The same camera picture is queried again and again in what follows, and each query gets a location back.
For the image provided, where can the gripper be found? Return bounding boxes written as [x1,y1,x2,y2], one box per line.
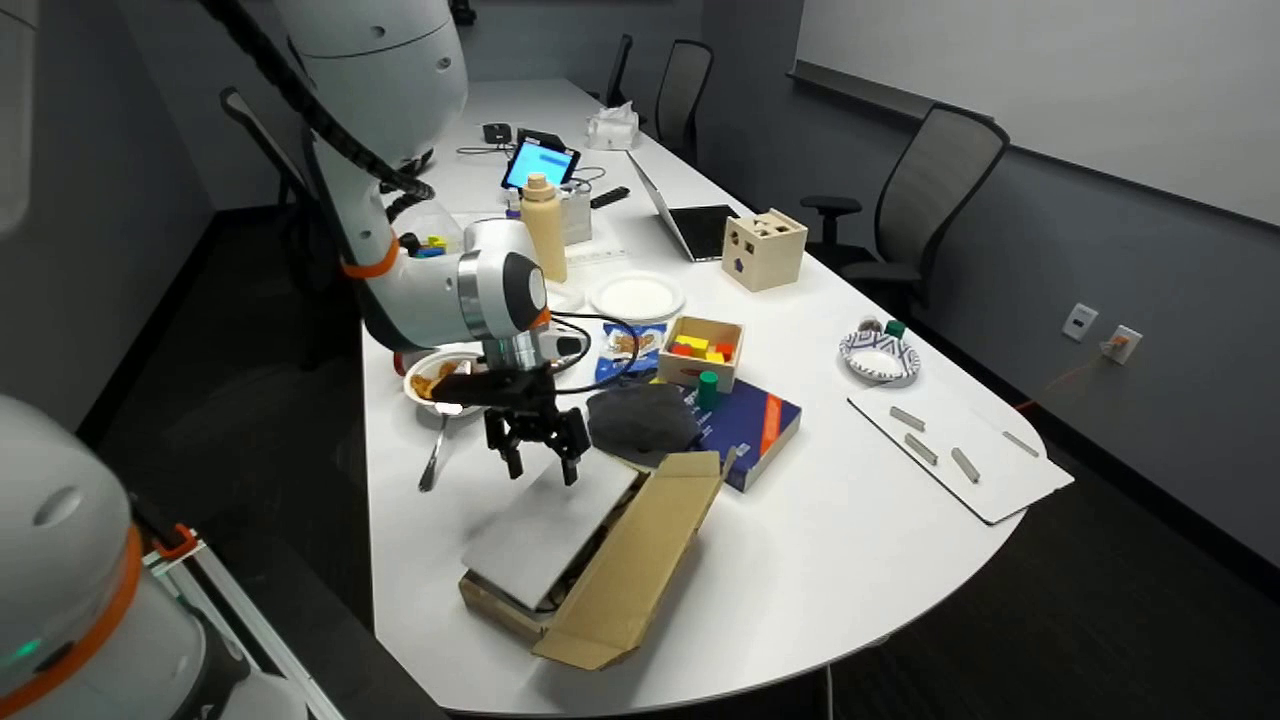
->
[478,366,594,488]

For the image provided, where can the white foam sheet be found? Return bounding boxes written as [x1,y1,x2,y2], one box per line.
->
[461,455,642,612]

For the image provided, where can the cardboard box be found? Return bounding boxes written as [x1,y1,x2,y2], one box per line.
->
[457,449,725,672]

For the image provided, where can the wooden tray box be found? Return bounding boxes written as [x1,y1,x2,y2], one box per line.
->
[656,314,747,394]

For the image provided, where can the dark grey cloth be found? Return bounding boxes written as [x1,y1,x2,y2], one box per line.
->
[585,383,703,472]

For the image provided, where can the metal spoon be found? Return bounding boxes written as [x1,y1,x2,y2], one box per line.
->
[417,404,463,494]

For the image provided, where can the white bowl with food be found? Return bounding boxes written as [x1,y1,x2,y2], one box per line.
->
[403,347,493,418]

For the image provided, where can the blue snack bag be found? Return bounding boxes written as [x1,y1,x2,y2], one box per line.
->
[595,320,670,387]

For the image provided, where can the white plate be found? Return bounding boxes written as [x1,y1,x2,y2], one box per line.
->
[587,270,688,324]

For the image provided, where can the heap of coloured blocks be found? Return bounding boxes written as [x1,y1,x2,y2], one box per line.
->
[669,334,736,365]

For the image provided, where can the blue book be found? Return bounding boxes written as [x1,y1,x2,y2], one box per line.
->
[686,377,804,494]

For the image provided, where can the beige bottle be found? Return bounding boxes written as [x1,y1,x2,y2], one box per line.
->
[519,172,570,285]

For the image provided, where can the clear plastic container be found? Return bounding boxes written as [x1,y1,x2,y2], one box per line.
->
[558,180,595,247]

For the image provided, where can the clear tub of blocks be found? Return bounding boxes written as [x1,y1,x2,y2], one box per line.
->
[394,204,467,263]

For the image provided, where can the open laptop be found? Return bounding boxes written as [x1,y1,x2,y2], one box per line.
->
[626,151,742,264]

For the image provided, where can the tablet on stand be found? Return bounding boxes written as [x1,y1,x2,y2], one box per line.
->
[499,128,583,195]

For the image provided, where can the wooden shape sorter cube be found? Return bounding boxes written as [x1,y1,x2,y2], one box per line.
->
[720,207,810,294]

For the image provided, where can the white tissue pack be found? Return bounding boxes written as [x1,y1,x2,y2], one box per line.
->
[585,101,642,152]

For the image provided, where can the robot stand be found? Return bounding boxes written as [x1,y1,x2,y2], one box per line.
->
[140,520,346,720]

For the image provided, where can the office chair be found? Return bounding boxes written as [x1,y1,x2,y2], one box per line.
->
[799,102,1012,323]
[654,39,716,168]
[603,33,635,110]

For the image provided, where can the white board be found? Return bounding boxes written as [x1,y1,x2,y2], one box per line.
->
[846,384,1076,527]

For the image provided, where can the whiteboard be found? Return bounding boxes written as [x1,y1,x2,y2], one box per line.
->
[787,0,1280,228]

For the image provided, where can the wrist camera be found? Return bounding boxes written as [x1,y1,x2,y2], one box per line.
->
[430,370,557,408]

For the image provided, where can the orange cable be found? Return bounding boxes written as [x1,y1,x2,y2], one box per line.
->
[1014,344,1129,414]

